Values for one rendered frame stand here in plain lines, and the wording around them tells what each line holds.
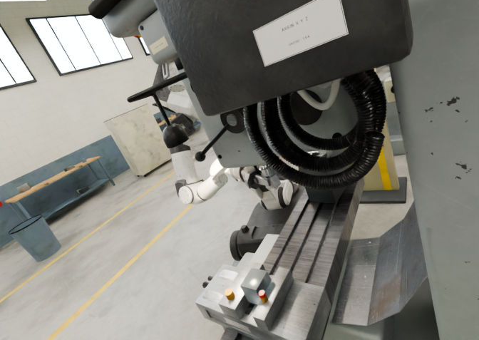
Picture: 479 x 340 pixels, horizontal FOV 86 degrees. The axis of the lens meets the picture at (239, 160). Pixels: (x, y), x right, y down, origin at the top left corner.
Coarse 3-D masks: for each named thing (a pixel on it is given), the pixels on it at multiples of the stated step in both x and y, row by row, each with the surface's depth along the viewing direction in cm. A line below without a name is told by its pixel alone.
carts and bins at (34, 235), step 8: (40, 216) 431; (24, 224) 427; (32, 224) 399; (40, 224) 410; (16, 232) 390; (24, 232) 393; (32, 232) 399; (40, 232) 407; (48, 232) 420; (16, 240) 398; (24, 240) 396; (32, 240) 400; (40, 240) 406; (48, 240) 416; (56, 240) 431; (24, 248) 404; (32, 248) 403; (40, 248) 407; (48, 248) 415; (56, 248) 425; (32, 256) 410; (40, 256) 409; (48, 256) 415
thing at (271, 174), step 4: (260, 172) 76; (264, 172) 75; (268, 172) 74; (272, 172) 75; (276, 172) 76; (264, 176) 75; (268, 176) 75; (272, 176) 75; (276, 176) 76; (272, 180) 75; (276, 180) 76; (272, 184) 76; (276, 184) 76; (268, 188) 77; (272, 188) 76
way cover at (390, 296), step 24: (408, 216) 75; (360, 240) 91; (408, 240) 67; (360, 264) 81; (384, 264) 73; (408, 264) 60; (360, 288) 74; (384, 288) 66; (408, 288) 55; (336, 312) 72; (360, 312) 68; (384, 312) 60
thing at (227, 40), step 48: (192, 0) 23; (240, 0) 21; (288, 0) 19; (336, 0) 18; (384, 0) 16; (192, 48) 25; (240, 48) 23; (288, 48) 21; (336, 48) 19; (384, 48) 18; (240, 96) 25
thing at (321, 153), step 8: (312, 152) 108; (320, 152) 105; (328, 152) 105; (336, 152) 106; (344, 168) 111; (312, 192) 108; (320, 192) 105; (328, 192) 103; (336, 192) 104; (312, 200) 110; (320, 200) 108; (328, 200) 105; (336, 200) 104
